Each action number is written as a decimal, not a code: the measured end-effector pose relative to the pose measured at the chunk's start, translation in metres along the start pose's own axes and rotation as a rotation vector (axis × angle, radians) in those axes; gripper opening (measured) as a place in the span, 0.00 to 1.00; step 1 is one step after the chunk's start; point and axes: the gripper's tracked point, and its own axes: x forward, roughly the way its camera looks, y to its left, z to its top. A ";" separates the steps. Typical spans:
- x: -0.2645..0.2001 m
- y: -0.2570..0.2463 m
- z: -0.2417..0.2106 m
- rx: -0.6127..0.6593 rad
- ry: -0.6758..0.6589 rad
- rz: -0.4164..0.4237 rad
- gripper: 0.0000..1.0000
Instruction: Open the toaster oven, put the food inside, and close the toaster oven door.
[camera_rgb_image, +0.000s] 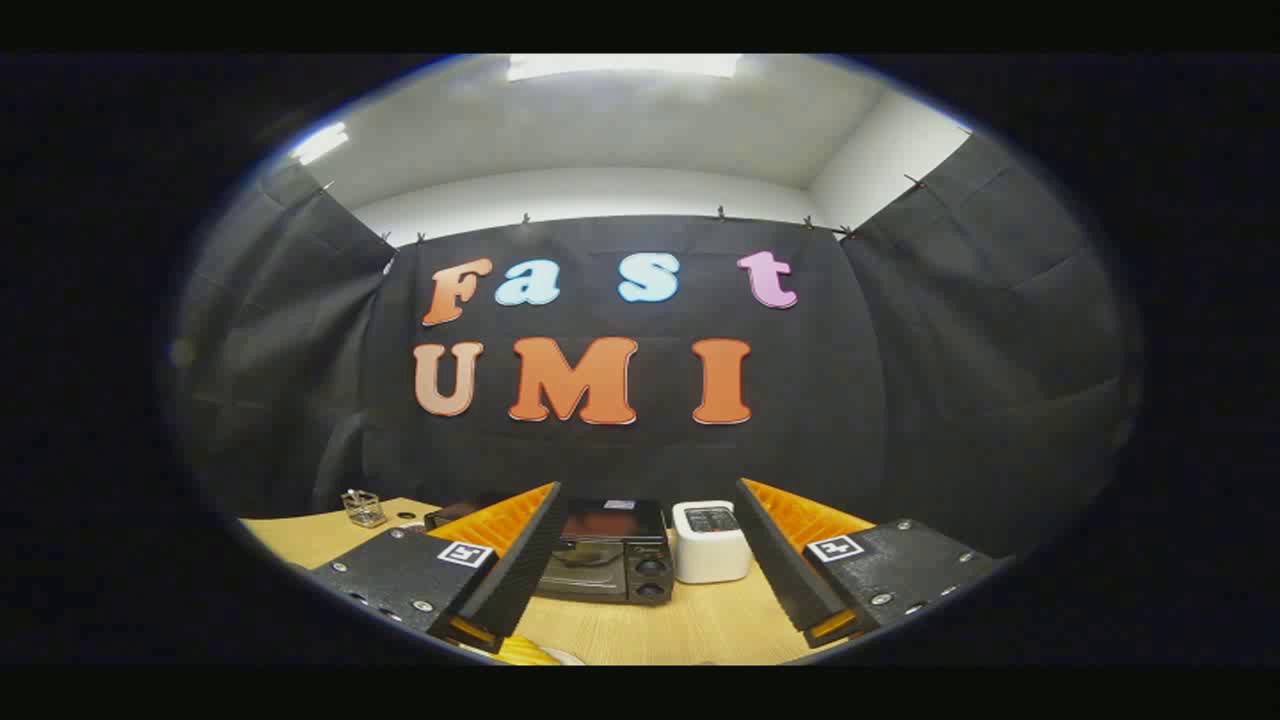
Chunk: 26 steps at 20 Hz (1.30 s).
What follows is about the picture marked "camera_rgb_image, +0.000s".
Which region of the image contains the ceiling light panel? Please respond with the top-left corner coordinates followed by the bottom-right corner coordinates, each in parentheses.
top-left (507, 54), bottom-right (743, 81)
top-left (292, 122), bottom-right (349, 166)

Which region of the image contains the golden bread roll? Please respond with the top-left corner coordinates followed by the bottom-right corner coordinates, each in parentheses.
top-left (490, 635), bottom-right (561, 666)

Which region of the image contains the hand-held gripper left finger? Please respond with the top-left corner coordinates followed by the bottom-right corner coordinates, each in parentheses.
top-left (310, 481), bottom-right (563, 656)

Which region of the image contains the white boxy appliance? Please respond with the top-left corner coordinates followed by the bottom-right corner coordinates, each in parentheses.
top-left (672, 500), bottom-right (751, 585)

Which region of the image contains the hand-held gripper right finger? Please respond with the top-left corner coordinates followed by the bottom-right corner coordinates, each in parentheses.
top-left (735, 478), bottom-right (1001, 649)

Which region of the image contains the black toaster oven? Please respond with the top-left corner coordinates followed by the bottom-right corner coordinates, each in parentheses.
top-left (535, 498), bottom-right (676, 606)

